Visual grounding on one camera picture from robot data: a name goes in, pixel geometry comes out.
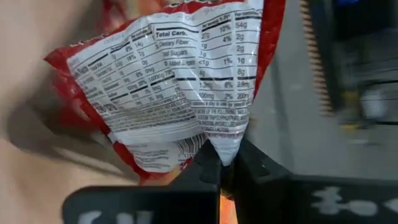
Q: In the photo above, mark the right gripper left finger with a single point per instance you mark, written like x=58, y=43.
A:
x=186, y=202

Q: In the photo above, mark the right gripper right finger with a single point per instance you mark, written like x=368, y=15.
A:
x=280, y=199

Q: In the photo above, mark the red Maruchan noodle packet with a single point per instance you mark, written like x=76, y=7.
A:
x=186, y=77

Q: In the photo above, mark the black hazard-striped ramp mat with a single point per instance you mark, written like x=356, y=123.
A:
x=323, y=31

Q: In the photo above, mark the blue floor mat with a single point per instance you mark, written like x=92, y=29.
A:
x=345, y=2

